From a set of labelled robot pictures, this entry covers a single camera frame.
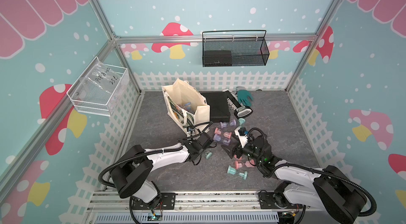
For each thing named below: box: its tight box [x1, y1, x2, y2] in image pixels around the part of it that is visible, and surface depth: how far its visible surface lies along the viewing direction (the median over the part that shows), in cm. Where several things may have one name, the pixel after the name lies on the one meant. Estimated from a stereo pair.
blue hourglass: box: [183, 101, 192, 111], surface depth 102 cm
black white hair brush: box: [222, 88, 254, 119], surface depth 111 cm
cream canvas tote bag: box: [161, 78, 211, 136], surface depth 88 cm
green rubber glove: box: [235, 86, 255, 108], surface depth 119 cm
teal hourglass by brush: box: [237, 117, 246, 128], surface depth 102 cm
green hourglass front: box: [226, 164, 248, 181], surface depth 82 cm
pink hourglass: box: [234, 159, 255, 170], surface depth 85 cm
